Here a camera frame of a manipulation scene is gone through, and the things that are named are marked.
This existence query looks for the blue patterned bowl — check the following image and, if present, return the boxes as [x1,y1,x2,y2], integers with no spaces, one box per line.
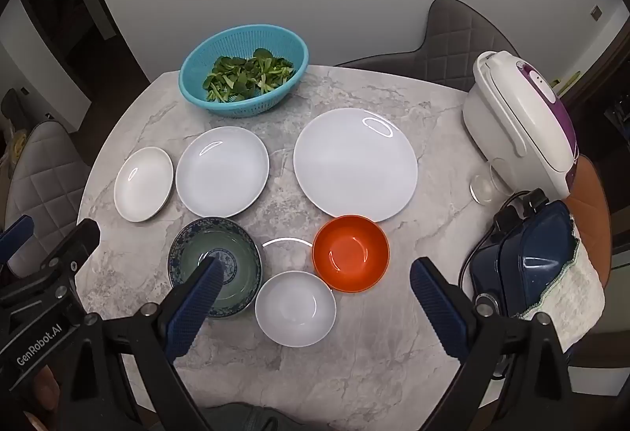
[168,217,263,320]

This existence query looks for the dark blue kitchen appliance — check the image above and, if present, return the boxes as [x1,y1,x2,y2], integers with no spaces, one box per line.
[467,202,579,318]

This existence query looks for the dark quilted chair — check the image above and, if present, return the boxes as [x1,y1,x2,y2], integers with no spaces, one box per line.
[335,0,523,93]

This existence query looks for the orange bowl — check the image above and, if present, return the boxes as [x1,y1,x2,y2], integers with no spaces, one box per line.
[312,214,391,294]

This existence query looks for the medium white plate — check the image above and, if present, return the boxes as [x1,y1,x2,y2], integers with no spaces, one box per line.
[175,126,271,218]

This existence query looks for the blue plastic colander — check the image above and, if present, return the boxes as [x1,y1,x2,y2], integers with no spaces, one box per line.
[178,23,309,117]

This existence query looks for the small white plate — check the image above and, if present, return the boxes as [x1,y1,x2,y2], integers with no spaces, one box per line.
[113,146,174,223]

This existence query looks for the grey upholstered chair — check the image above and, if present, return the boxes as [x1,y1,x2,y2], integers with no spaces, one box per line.
[0,89,28,131]

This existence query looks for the large white plate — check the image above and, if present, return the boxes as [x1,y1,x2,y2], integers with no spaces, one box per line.
[293,108,419,223]

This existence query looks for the white purple rice cooker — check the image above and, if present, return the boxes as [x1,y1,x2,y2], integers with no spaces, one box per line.
[461,51,579,198]

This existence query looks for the clear glass cup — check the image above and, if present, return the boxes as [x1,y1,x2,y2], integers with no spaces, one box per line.
[470,158,515,205]

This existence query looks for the yellow bag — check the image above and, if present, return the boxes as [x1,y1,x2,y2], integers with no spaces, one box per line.
[10,128,28,161]

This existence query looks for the white towel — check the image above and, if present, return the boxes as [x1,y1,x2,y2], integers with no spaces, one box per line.
[514,214,605,353]

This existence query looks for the black power cable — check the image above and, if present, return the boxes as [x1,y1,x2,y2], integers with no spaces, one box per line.
[458,189,549,299]

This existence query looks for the light grey quilted chair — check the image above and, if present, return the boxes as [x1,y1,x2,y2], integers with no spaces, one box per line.
[2,121,94,274]

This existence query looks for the person's dark clothing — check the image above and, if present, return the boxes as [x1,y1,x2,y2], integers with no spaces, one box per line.
[202,404,316,431]

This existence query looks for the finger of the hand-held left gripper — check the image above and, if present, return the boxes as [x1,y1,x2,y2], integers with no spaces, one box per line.
[30,218,102,285]
[0,214,36,271]

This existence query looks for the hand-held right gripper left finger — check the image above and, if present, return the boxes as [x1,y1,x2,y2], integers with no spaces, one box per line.
[64,256,226,431]

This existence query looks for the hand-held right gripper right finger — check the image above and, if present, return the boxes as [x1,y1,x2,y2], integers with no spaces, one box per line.
[409,256,576,431]

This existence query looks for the green leafy vegetables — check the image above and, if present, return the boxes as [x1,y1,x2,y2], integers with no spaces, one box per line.
[203,48,296,104]

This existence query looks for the white bowl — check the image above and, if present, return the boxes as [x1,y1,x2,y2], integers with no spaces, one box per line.
[254,270,337,347]

